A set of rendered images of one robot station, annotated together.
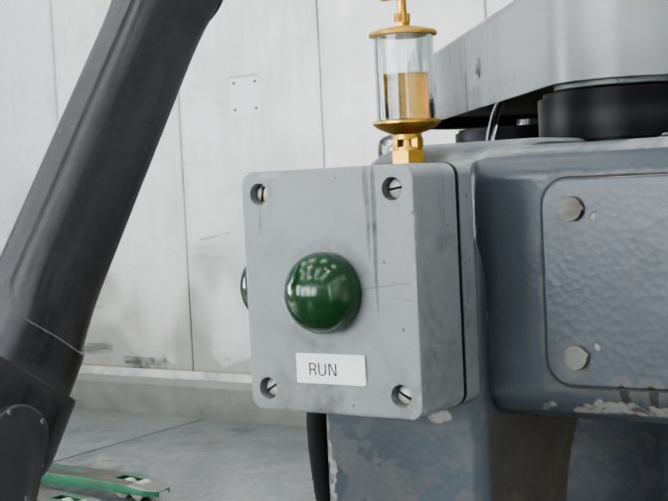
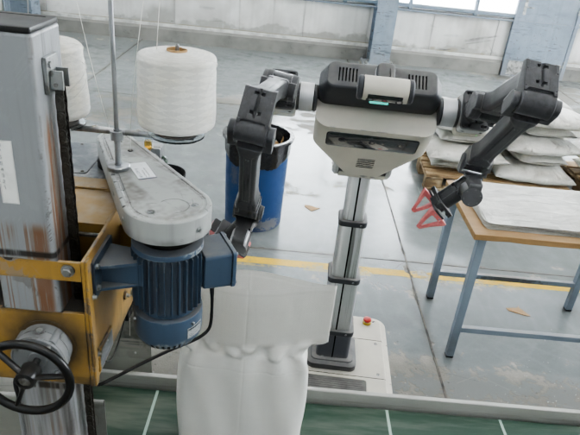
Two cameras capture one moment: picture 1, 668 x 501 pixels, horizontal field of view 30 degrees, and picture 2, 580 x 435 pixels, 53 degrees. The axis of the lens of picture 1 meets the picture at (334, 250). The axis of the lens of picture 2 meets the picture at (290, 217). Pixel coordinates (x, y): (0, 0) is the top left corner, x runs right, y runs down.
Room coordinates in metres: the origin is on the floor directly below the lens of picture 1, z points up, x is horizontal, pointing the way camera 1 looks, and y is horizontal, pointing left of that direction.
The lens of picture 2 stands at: (1.98, -0.55, 1.95)
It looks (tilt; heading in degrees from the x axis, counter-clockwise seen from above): 28 degrees down; 145
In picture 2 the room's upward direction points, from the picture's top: 6 degrees clockwise
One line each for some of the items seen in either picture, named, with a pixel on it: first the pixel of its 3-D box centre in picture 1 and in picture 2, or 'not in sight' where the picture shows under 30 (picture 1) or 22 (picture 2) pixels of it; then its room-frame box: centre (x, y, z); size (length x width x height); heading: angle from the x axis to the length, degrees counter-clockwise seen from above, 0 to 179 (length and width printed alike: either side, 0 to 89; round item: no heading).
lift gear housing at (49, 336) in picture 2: not in sight; (41, 352); (1.00, -0.43, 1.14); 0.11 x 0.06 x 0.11; 56
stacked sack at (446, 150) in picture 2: not in sight; (463, 150); (-1.03, 3.28, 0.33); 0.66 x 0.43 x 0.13; 56
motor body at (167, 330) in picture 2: not in sight; (167, 287); (0.99, -0.16, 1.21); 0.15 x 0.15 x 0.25
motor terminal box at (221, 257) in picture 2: not in sight; (214, 264); (1.00, -0.06, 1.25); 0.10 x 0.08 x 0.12; 171
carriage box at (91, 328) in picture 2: not in sight; (63, 280); (0.83, -0.35, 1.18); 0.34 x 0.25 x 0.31; 146
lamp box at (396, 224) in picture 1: (361, 286); (149, 159); (0.47, -0.01, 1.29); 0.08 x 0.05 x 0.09; 56
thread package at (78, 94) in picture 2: not in sight; (52, 77); (0.72, -0.30, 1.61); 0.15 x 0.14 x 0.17; 56
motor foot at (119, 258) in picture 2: not in sight; (123, 267); (0.97, -0.25, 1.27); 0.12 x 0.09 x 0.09; 146
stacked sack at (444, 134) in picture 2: not in sight; (456, 127); (-1.26, 3.39, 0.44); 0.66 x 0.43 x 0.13; 146
